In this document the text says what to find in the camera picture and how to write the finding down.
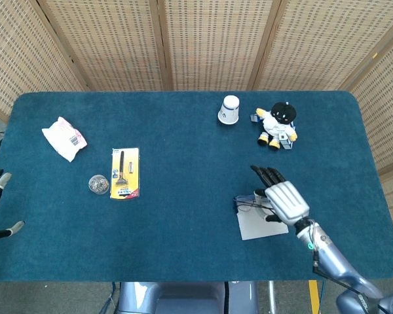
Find black-rimmed eyeglasses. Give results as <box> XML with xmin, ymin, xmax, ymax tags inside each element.
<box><xmin>232</xmin><ymin>194</ymin><xmax>272</xmax><ymax>213</ymax></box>

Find clear round container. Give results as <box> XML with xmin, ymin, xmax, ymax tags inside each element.
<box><xmin>88</xmin><ymin>174</ymin><xmax>110</xmax><ymax>196</ymax></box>

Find woven rattan folding screen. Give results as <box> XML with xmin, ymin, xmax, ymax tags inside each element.
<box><xmin>0</xmin><ymin>0</ymin><xmax>393</xmax><ymax>256</ymax></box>

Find white pink snack packet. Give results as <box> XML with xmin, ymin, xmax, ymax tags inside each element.
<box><xmin>41</xmin><ymin>116</ymin><xmax>88</xmax><ymax>163</ymax></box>

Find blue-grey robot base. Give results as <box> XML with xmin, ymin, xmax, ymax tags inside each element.
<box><xmin>117</xmin><ymin>281</ymin><xmax>259</xmax><ymax>314</ymax></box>

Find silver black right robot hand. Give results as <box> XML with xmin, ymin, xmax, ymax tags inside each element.
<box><xmin>250</xmin><ymin>165</ymin><xmax>312</xmax><ymax>234</ymax></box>

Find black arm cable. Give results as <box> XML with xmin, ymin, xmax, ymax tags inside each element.
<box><xmin>307</xmin><ymin>219</ymin><xmax>386</xmax><ymax>314</ymax></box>

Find blue white floor cables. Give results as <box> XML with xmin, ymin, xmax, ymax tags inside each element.
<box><xmin>100</xmin><ymin>282</ymin><xmax>122</xmax><ymax>314</ymax></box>

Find blue glasses case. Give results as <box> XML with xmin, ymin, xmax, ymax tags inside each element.
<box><xmin>234</xmin><ymin>193</ymin><xmax>290</xmax><ymax>241</ymax></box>

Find white paper cup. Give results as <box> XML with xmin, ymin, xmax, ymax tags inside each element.
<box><xmin>217</xmin><ymin>95</ymin><xmax>240</xmax><ymax>126</ymax></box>

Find yellow razor blister pack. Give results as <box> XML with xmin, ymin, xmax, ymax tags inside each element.
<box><xmin>109</xmin><ymin>147</ymin><xmax>141</xmax><ymax>200</ymax></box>

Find black-headed plush doll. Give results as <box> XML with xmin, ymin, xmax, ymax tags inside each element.
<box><xmin>255</xmin><ymin>101</ymin><xmax>299</xmax><ymax>152</ymax></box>

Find metal table leg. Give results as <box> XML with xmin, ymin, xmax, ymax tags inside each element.
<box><xmin>267</xmin><ymin>281</ymin><xmax>278</xmax><ymax>314</ymax></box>

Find blue table mat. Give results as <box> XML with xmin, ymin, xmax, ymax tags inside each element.
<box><xmin>0</xmin><ymin>90</ymin><xmax>393</xmax><ymax>283</ymax></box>

